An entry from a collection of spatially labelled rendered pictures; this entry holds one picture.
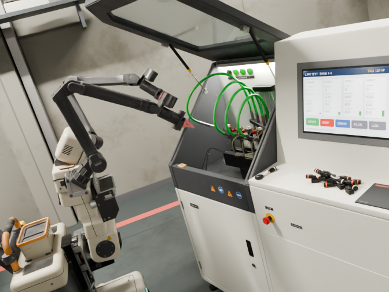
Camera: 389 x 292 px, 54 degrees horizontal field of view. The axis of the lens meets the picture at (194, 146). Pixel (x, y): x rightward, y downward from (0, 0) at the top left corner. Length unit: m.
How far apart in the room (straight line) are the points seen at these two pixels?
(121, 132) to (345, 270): 3.12
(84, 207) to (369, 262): 1.37
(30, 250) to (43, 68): 2.43
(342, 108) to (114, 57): 2.95
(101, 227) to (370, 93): 1.45
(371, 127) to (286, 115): 0.43
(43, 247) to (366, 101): 1.68
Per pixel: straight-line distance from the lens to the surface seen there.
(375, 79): 1.64
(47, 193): 4.31
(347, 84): 1.70
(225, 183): 1.98
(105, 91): 1.77
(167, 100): 1.86
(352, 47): 1.69
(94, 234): 2.14
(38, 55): 4.22
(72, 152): 1.98
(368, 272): 1.68
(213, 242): 2.39
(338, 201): 1.55
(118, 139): 4.33
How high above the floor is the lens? 1.76
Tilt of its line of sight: 18 degrees down
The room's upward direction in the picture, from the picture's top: 15 degrees counter-clockwise
